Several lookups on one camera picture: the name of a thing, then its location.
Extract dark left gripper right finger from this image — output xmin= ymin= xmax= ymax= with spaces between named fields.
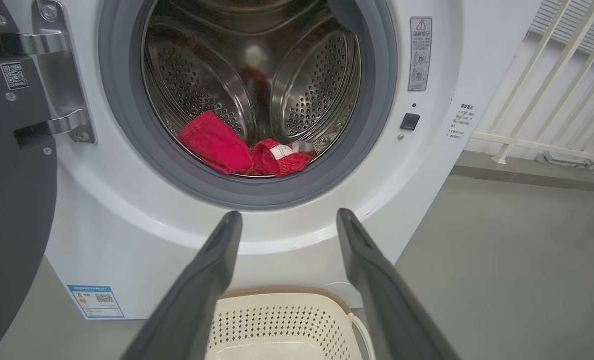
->
xmin=336 ymin=208 xmax=460 ymax=360

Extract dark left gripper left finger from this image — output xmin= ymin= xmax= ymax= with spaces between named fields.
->
xmin=122 ymin=211 xmax=244 ymax=360

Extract red and white garment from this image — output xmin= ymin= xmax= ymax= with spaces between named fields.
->
xmin=177 ymin=110 xmax=319 ymax=178

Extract dark round glass washer door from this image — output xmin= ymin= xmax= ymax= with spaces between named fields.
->
xmin=0 ymin=0 xmax=58 ymax=360

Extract cream perforated laundry basket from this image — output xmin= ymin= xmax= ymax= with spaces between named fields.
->
xmin=204 ymin=286 xmax=376 ymax=360

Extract white washing machine body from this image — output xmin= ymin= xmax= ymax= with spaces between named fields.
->
xmin=2 ymin=0 xmax=543 ymax=321

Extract perforated steel washer drum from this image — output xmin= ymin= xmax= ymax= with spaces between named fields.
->
xmin=142 ymin=0 xmax=363 ymax=178

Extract chrome door hinge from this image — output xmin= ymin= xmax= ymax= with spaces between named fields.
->
xmin=14 ymin=0 xmax=98 ymax=146

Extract round white filter cover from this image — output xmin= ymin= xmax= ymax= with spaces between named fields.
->
xmin=321 ymin=281 xmax=354 ymax=303

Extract blue energy label sticker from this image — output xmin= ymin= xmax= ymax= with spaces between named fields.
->
xmin=67 ymin=285 xmax=126 ymax=320

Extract small printed text label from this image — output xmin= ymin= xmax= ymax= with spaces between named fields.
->
xmin=444 ymin=102 xmax=478 ymax=141

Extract white slatted fence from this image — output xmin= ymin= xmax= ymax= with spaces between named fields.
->
xmin=469 ymin=0 xmax=594 ymax=180

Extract grey warning sticker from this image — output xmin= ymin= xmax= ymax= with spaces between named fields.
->
xmin=408 ymin=17 xmax=433 ymax=93

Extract white QR code sticker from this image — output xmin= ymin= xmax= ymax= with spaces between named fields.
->
xmin=0 ymin=61 xmax=29 ymax=91

